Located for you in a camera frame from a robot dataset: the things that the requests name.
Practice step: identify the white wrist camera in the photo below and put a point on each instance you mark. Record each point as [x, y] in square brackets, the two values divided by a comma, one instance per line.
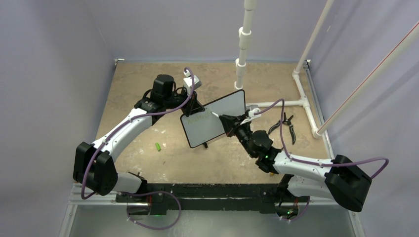
[188, 83]
[252, 112]

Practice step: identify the white PVC pipe frame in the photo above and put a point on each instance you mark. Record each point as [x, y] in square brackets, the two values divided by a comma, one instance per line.
[317, 132]

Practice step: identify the small black-framed whiteboard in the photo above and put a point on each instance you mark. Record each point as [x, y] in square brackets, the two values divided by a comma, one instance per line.
[204, 126]

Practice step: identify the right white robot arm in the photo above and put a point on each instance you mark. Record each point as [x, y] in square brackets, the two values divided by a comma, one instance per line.
[338, 179]

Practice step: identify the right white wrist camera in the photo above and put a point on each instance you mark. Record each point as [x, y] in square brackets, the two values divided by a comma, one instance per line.
[252, 112]

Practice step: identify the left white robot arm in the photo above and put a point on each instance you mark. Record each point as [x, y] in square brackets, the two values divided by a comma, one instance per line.
[94, 166]

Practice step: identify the green marker cap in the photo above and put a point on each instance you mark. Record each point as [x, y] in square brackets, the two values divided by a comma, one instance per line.
[158, 147]

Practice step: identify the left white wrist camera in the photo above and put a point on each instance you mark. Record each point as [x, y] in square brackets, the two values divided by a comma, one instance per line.
[188, 83]

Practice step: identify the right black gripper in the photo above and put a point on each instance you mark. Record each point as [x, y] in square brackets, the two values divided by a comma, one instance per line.
[229, 121]

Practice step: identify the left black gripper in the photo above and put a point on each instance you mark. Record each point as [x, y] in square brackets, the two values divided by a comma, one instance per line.
[194, 106]

